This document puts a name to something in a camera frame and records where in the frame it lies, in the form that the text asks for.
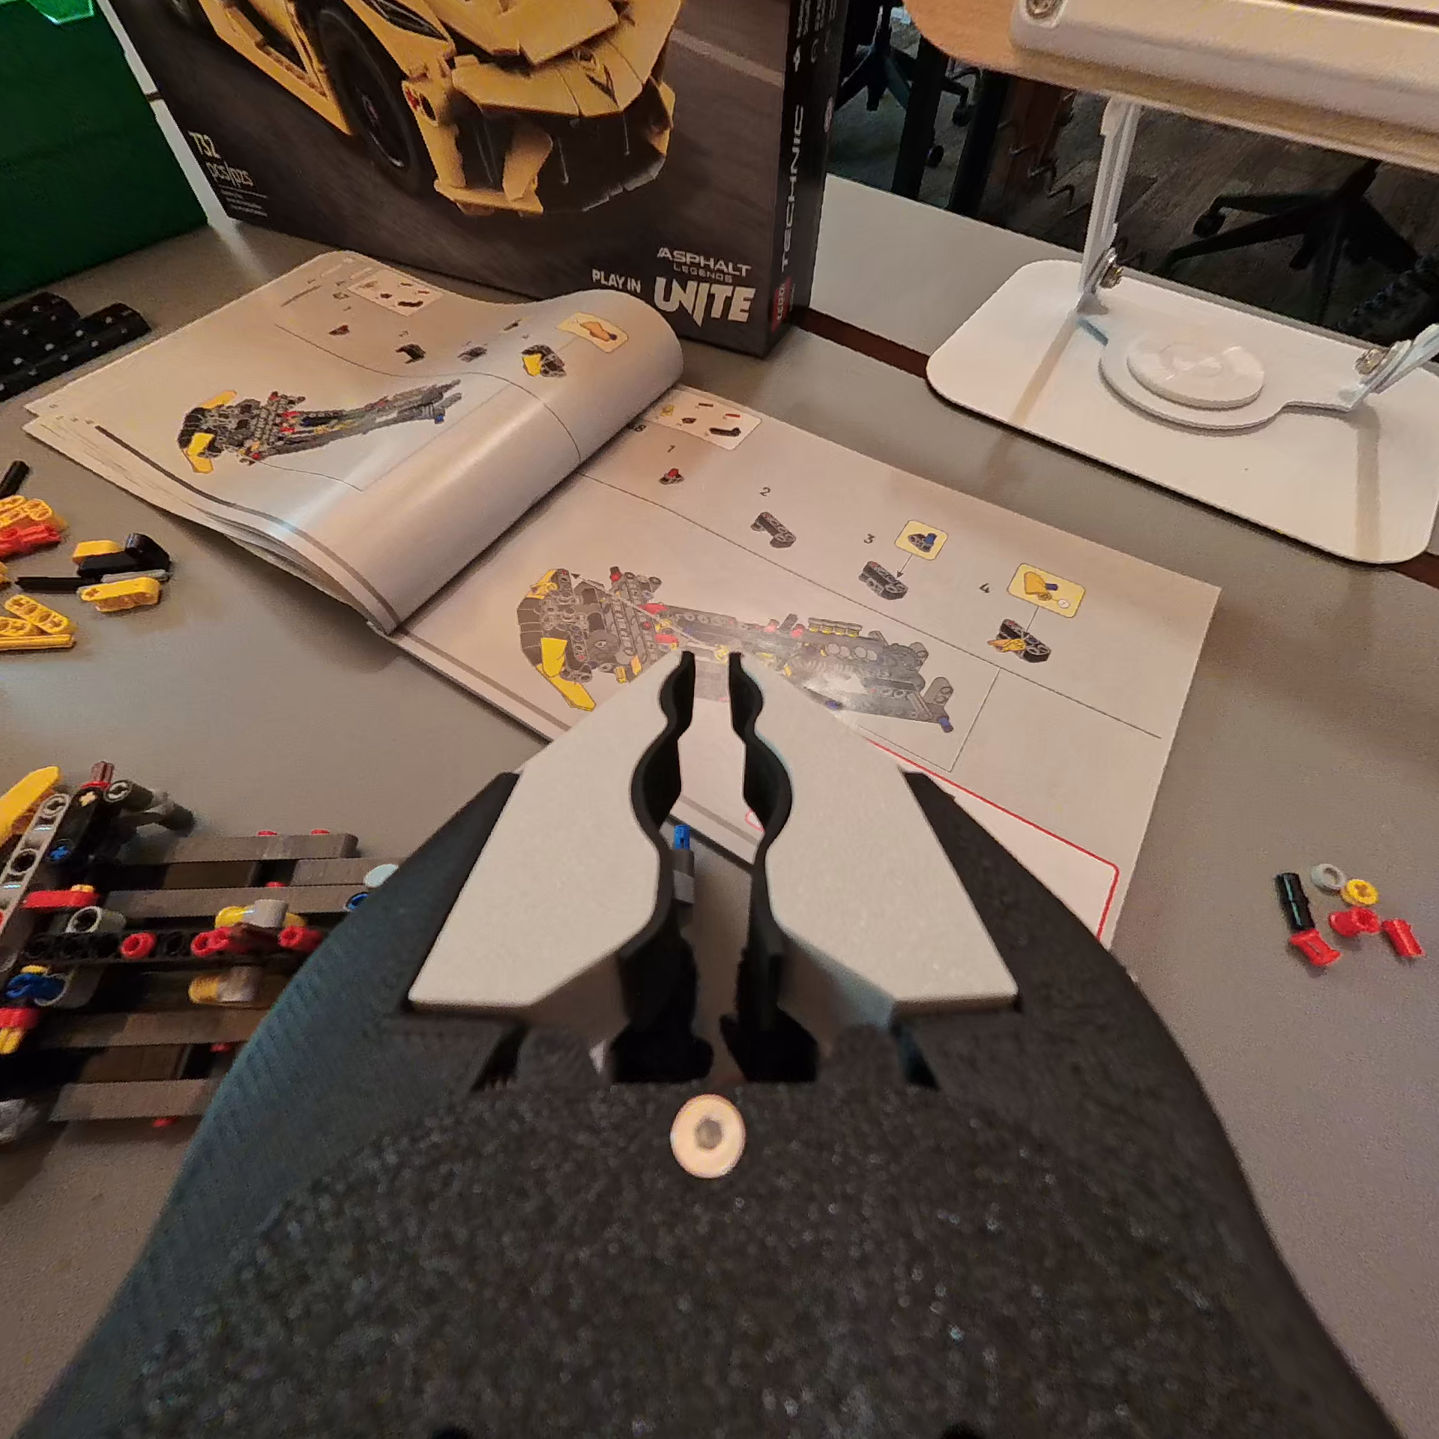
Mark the black office chair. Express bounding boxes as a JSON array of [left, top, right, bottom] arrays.
[[857, 0, 992, 206], [1161, 156, 1439, 328]]

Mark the black perforated lego plate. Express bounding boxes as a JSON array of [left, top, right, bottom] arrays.
[[0, 306, 153, 401]]

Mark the small cluster of lego bushes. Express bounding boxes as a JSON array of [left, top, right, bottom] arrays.
[[1273, 864, 1425, 970]]

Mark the white metal stand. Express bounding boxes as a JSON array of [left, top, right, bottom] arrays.
[[929, 92, 1439, 569]]

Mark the black lego set box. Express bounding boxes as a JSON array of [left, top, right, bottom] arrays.
[[100, 0, 849, 360]]

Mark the wooden instruction board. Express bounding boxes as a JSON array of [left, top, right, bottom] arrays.
[[902, 0, 1439, 176]]

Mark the pile of yellow lego pieces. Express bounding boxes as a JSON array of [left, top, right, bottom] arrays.
[[0, 456, 175, 657]]

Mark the green plastic bin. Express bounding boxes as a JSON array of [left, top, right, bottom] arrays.
[[0, 0, 211, 306]]

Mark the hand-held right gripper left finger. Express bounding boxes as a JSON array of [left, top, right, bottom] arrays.
[[406, 654, 703, 1078]]

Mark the lego instruction booklet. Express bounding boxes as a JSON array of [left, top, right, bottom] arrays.
[[22, 252, 1222, 953]]

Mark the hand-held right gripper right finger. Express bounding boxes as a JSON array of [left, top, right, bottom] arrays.
[[725, 654, 1025, 1075]]

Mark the lego car chassis model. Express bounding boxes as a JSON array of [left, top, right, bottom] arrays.
[[0, 757, 703, 1153]]

